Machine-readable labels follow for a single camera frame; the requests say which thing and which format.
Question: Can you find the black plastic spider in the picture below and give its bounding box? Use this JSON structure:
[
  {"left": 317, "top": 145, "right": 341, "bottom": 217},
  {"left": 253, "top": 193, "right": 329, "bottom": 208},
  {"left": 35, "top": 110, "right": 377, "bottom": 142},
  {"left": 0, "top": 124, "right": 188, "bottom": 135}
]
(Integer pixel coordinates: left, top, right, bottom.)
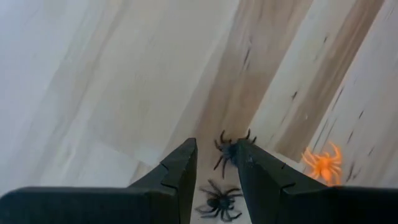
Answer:
[
  {"left": 195, "top": 179, "right": 244, "bottom": 223},
  {"left": 213, "top": 128, "right": 258, "bottom": 180}
]

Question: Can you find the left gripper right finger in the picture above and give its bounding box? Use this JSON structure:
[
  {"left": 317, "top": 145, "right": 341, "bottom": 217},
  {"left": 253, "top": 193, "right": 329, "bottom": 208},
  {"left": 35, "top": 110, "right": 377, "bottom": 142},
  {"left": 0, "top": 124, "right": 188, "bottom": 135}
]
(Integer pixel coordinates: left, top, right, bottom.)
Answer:
[{"left": 234, "top": 138, "right": 398, "bottom": 224}]

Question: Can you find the orange plastic spider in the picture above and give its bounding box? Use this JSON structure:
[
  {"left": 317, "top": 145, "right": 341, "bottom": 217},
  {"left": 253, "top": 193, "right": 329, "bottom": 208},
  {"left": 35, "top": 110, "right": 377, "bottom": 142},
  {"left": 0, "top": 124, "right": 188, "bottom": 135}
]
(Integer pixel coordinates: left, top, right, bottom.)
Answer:
[{"left": 300, "top": 141, "right": 343, "bottom": 187}]

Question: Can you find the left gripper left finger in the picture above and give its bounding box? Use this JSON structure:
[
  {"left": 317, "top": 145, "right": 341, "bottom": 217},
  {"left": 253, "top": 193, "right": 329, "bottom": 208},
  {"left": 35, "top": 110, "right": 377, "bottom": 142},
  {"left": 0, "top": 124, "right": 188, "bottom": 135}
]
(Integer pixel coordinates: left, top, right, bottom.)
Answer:
[{"left": 0, "top": 138, "right": 199, "bottom": 224}]

